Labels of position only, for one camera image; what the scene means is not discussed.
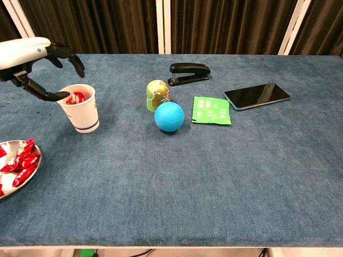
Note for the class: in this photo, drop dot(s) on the black pleated curtain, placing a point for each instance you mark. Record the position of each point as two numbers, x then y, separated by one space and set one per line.
93 26
327 26
227 26
5 21

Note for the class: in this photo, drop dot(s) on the white partition frame post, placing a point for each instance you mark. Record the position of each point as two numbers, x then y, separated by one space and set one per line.
294 26
14 10
160 26

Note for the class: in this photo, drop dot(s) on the blue ball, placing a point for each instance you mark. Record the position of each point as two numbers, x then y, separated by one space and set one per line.
169 116

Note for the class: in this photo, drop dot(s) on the black stapler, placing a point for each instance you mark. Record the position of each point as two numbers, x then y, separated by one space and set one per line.
189 73

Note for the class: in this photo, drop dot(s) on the green sachet packet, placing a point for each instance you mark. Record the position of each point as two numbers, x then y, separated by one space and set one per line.
211 110

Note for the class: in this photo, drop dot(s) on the black smartphone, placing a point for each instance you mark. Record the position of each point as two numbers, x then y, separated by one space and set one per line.
257 96

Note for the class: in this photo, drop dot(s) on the blue felt table cloth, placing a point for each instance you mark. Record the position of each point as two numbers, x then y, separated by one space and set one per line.
187 174

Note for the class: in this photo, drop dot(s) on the silver metal plate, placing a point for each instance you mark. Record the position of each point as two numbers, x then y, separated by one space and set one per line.
8 182

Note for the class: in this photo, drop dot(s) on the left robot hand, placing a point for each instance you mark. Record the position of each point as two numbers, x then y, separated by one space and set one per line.
18 52

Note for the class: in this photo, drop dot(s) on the white paper cup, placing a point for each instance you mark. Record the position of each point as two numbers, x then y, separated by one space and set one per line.
81 116

